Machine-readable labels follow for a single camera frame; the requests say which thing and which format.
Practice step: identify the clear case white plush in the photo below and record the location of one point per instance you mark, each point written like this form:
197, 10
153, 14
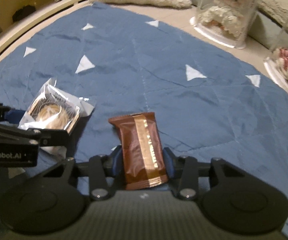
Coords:
225, 22

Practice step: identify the clear pastry cake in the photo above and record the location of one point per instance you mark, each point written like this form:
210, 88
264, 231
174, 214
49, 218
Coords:
54, 108

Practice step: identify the black item on shelf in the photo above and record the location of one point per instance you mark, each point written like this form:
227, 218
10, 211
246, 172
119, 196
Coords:
22, 13

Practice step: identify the brown gold snack bar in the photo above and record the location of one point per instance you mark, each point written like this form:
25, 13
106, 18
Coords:
143, 161

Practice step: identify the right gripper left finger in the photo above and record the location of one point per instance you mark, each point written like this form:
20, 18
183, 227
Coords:
105, 174

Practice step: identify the blue quilted triangle mat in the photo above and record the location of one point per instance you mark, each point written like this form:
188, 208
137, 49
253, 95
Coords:
207, 103

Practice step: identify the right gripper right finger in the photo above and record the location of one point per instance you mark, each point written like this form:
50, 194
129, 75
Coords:
183, 175

